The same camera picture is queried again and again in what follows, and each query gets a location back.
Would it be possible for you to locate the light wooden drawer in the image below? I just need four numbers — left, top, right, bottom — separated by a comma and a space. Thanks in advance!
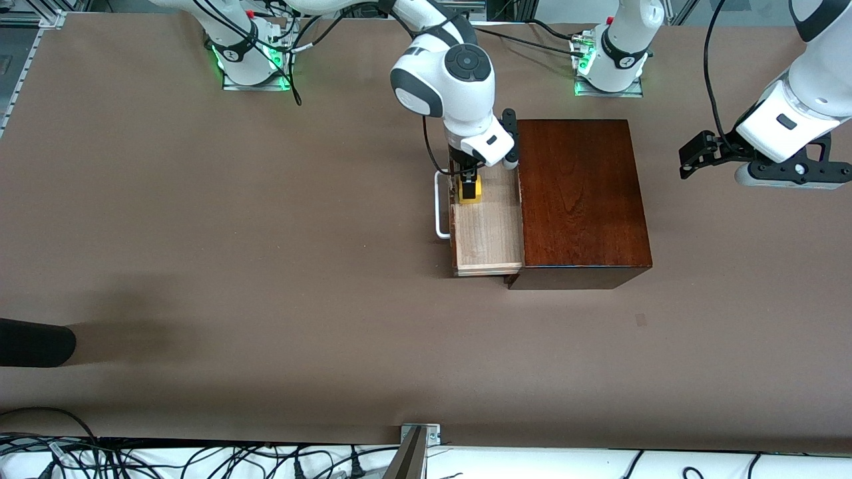
435, 163, 527, 277

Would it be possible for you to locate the dark brown wooden cabinet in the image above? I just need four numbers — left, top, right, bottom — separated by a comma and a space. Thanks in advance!
506, 118, 653, 291

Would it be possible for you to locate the brown table cover sheet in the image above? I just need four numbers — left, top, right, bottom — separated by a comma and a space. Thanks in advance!
0, 12, 852, 454

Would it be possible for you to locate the dark metal strut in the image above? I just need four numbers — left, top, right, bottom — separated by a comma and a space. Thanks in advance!
383, 427, 428, 479

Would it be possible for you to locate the black ribbed foam cylinder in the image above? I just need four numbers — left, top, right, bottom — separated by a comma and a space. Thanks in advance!
0, 318, 77, 368

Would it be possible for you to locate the small metal corner bracket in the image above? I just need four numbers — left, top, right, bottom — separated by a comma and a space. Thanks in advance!
400, 422, 441, 446

